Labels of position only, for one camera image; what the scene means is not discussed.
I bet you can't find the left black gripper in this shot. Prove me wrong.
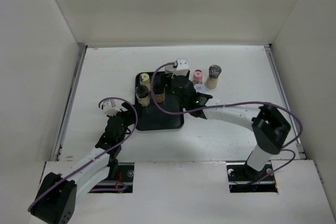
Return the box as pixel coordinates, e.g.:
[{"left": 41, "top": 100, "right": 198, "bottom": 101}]
[{"left": 107, "top": 103, "right": 141, "bottom": 144}]

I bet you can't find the black cap small pepper bottle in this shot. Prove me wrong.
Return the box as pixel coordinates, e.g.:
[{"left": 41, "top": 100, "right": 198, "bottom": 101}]
[{"left": 153, "top": 91, "right": 165, "bottom": 103}]

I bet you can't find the yellow cap spice bottle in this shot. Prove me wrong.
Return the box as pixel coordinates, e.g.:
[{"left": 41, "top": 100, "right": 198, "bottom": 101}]
[{"left": 139, "top": 73, "right": 151, "bottom": 86}]

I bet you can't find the black grinder top bottle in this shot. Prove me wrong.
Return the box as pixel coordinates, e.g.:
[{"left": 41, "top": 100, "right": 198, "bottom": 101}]
[{"left": 135, "top": 85, "right": 151, "bottom": 107}]

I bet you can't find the blue label silver cap bottle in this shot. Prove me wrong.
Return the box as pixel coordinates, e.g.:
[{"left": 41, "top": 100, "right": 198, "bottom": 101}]
[{"left": 164, "top": 62, "right": 176, "bottom": 74}]

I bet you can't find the pink cap spice bottle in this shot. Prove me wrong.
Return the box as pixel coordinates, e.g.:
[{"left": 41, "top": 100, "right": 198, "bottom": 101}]
[{"left": 192, "top": 69, "right": 203, "bottom": 85}]

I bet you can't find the red label jar white lid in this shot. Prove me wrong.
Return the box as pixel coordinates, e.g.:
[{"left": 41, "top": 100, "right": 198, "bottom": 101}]
[{"left": 194, "top": 83, "right": 205, "bottom": 93}]

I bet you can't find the grey grinder top bottle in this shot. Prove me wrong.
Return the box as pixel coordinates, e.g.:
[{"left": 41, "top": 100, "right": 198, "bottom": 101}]
[{"left": 205, "top": 65, "right": 222, "bottom": 89}]

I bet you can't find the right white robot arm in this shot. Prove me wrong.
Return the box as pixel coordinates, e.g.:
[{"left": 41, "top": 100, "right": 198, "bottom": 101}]
[{"left": 152, "top": 74, "right": 291, "bottom": 180}]

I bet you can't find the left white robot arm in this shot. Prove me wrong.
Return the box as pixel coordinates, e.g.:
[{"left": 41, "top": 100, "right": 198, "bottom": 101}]
[{"left": 27, "top": 100, "right": 139, "bottom": 223}]

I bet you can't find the black rectangular tray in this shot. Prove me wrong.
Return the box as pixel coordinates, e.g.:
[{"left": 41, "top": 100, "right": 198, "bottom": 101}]
[{"left": 134, "top": 70, "right": 185, "bottom": 132}]

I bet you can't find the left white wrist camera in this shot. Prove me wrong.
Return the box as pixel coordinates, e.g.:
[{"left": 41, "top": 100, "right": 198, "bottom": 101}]
[{"left": 101, "top": 99, "right": 121, "bottom": 116}]

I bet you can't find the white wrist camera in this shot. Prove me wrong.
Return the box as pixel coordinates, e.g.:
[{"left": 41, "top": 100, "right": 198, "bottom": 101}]
[
  {"left": 101, "top": 99, "right": 121, "bottom": 116},
  {"left": 173, "top": 58, "right": 190, "bottom": 77}
]

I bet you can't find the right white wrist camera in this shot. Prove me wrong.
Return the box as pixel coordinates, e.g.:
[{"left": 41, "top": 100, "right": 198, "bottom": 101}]
[{"left": 173, "top": 58, "right": 190, "bottom": 77}]

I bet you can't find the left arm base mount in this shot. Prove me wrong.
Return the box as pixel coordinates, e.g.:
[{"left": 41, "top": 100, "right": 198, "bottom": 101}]
[{"left": 89, "top": 159, "right": 135, "bottom": 194}]

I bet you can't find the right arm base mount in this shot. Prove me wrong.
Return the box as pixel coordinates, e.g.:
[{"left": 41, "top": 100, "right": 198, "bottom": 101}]
[{"left": 226, "top": 162, "right": 278, "bottom": 193}]

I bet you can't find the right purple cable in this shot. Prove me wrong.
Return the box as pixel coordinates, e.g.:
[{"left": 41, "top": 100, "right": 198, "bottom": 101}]
[{"left": 152, "top": 62, "right": 305, "bottom": 186}]

